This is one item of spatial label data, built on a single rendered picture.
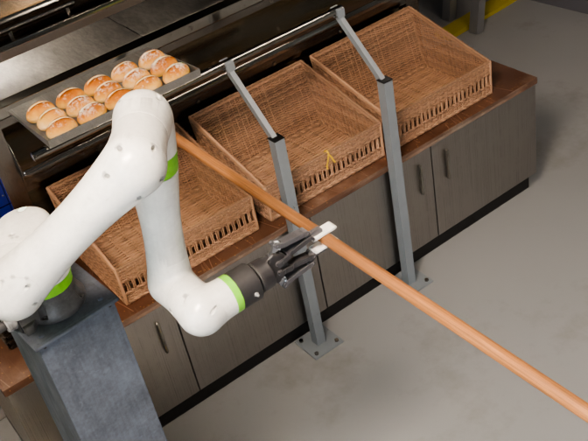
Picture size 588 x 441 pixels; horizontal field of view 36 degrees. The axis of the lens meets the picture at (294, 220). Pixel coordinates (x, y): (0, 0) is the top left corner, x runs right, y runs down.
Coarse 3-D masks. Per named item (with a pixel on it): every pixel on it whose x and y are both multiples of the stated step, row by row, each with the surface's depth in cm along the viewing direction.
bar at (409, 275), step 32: (288, 32) 314; (352, 32) 324; (224, 64) 303; (384, 96) 323; (96, 128) 284; (384, 128) 333; (288, 160) 307; (288, 192) 313; (288, 224) 323; (416, 288) 373; (320, 320) 350; (320, 352) 353
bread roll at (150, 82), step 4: (144, 76) 291; (148, 76) 291; (152, 76) 292; (156, 76) 293; (140, 80) 290; (144, 80) 290; (148, 80) 290; (152, 80) 291; (156, 80) 292; (160, 80) 293; (136, 84) 290; (140, 84) 290; (144, 84) 290; (148, 84) 290; (152, 84) 291; (156, 84) 291; (160, 84) 293; (136, 88) 290; (140, 88) 290; (144, 88) 290; (148, 88) 290; (152, 88) 291
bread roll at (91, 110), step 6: (90, 102) 283; (96, 102) 283; (84, 108) 281; (90, 108) 282; (96, 108) 282; (102, 108) 284; (78, 114) 282; (84, 114) 281; (90, 114) 281; (96, 114) 282; (78, 120) 282; (84, 120) 281
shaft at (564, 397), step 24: (192, 144) 257; (216, 168) 246; (264, 192) 232; (288, 216) 223; (336, 240) 211; (360, 264) 204; (408, 288) 194; (432, 312) 187; (480, 336) 179; (504, 360) 174; (552, 384) 166; (576, 408) 162
